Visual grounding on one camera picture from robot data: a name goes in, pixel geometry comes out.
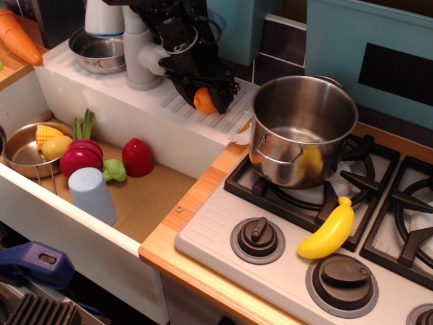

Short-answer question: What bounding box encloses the small steel pot behind faucet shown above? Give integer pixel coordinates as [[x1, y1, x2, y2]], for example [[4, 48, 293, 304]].
[[68, 28, 126, 74]]

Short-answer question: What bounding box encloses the white bottle with blue band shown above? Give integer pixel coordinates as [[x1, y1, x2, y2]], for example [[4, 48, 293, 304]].
[[85, 0, 124, 38]]

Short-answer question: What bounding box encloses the green toy broccoli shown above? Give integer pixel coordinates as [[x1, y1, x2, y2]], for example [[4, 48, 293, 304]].
[[103, 159, 127, 182]]

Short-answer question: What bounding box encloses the black stove knob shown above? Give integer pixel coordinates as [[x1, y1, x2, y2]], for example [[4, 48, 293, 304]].
[[230, 217, 286, 265], [406, 303, 433, 325], [305, 253, 379, 319]]

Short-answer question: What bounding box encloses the small orange toy carrot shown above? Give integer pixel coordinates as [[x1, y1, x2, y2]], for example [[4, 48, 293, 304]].
[[193, 87, 217, 114]]

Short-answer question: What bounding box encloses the right black stove knob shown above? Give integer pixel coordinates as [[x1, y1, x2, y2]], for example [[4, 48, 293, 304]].
[[406, 303, 433, 325]]

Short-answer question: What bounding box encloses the small metal bowl in sink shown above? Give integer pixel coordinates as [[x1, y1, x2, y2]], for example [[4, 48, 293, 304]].
[[3, 122, 75, 179]]

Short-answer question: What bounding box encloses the grey toy faucet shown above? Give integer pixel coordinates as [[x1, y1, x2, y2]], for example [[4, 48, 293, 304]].
[[122, 6, 168, 91]]

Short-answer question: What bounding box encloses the black burner grate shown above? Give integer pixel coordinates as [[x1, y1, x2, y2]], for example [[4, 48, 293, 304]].
[[224, 135, 400, 252], [361, 156, 432, 290]]

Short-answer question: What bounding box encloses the large stainless steel pot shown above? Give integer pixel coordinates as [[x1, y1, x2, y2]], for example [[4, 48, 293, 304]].
[[249, 76, 358, 190]]

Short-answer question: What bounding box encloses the yellow toy corn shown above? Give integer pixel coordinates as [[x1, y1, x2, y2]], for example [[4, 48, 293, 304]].
[[35, 124, 63, 150]]

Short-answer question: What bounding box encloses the yellow toy potato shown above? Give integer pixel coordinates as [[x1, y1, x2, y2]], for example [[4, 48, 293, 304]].
[[42, 135, 73, 160]]

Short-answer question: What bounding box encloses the large orange toy carrot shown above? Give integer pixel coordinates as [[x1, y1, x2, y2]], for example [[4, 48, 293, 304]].
[[1, 7, 43, 66]]

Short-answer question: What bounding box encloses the light blue plastic cup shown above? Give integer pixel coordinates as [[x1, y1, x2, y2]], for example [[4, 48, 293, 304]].
[[68, 167, 118, 225]]

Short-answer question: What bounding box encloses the white toy sink basin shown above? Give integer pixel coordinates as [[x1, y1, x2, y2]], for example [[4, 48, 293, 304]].
[[1, 43, 256, 324]]

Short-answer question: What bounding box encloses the red toy radish with leaves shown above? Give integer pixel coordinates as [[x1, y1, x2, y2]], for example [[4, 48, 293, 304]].
[[60, 109, 103, 179]]

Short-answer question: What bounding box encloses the left black burner grate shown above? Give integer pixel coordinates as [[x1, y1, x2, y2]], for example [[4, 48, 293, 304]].
[[224, 135, 400, 252]]

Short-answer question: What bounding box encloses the middle black stove knob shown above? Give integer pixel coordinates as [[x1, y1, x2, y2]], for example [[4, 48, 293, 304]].
[[305, 253, 379, 319]]

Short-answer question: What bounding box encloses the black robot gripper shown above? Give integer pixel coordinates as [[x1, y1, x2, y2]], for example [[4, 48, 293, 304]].
[[135, 1, 239, 114]]

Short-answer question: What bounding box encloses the yellow toy banana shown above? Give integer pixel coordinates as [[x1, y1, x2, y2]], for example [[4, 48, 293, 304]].
[[297, 196, 355, 259]]

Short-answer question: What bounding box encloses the left black stove knob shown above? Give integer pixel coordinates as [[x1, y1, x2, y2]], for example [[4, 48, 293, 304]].
[[230, 217, 286, 265]]

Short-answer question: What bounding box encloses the grey toy stove top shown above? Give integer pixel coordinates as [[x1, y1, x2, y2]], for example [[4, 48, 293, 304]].
[[174, 133, 433, 325]]

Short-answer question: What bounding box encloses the blue clamp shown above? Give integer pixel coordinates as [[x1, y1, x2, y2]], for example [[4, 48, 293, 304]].
[[1, 241, 75, 289]]

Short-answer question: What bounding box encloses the right black burner grate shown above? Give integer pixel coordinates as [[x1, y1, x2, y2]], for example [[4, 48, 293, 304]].
[[361, 156, 432, 290]]

